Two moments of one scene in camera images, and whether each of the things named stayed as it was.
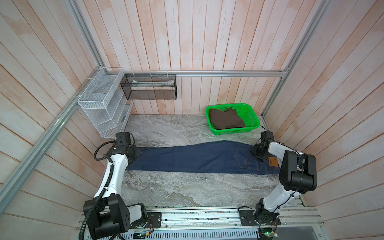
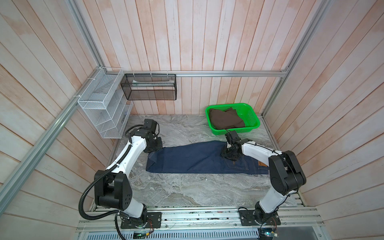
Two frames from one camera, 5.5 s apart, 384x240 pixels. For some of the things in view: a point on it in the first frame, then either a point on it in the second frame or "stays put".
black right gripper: x=253 y=150 -> x=223 y=153
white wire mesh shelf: x=104 y=101 stays put
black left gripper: x=137 y=152 -> x=159 y=146
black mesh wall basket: x=150 y=86 stays put
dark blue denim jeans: x=235 y=157 stays put
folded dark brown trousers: x=229 y=119 stays put
